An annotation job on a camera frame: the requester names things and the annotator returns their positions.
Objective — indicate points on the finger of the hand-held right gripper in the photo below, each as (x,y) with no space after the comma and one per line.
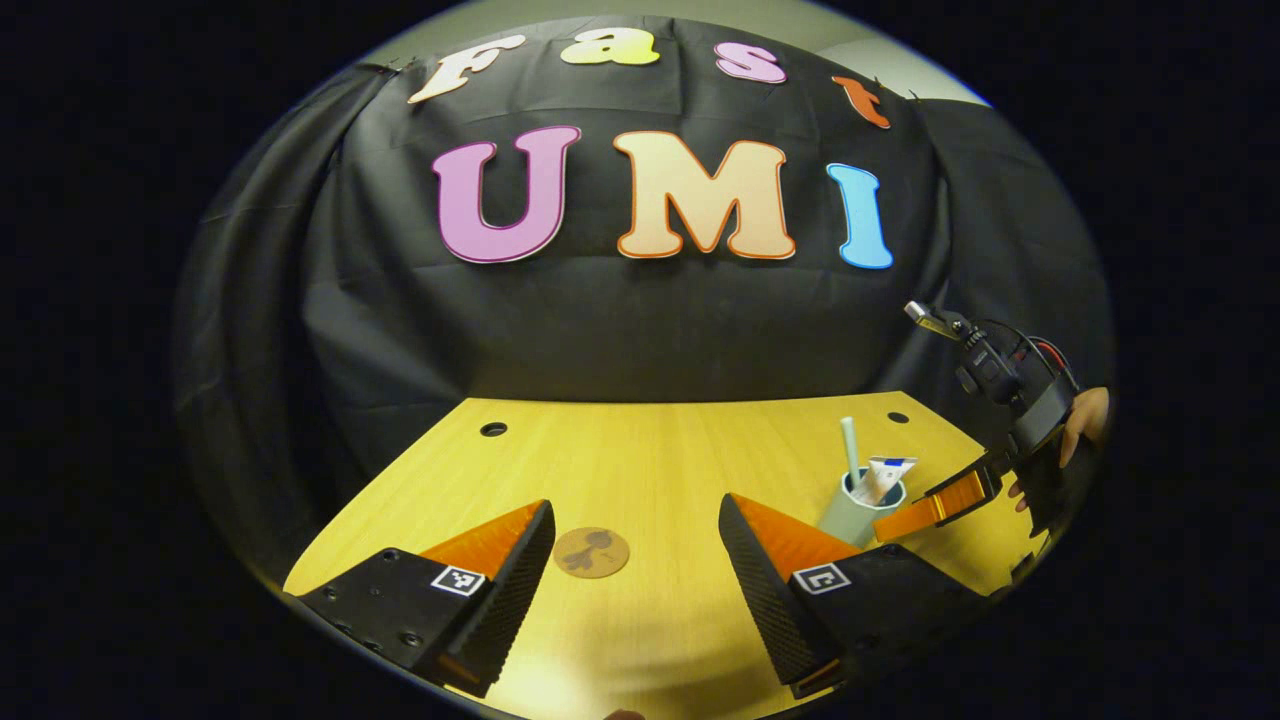
(940,505)

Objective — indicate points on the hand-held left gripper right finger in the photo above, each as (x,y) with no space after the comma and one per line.
(765,605)

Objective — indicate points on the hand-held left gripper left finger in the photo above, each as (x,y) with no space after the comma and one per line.
(512,605)

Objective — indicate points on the white toothpaste tube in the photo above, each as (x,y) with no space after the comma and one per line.
(885,475)

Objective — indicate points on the round brown coaster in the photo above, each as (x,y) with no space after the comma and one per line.
(591,552)

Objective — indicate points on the pale green toothbrush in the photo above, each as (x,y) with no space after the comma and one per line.
(850,450)

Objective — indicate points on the wooden desktop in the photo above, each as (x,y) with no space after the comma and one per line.
(650,460)

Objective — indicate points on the black backdrop cloth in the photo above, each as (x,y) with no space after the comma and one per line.
(600,330)

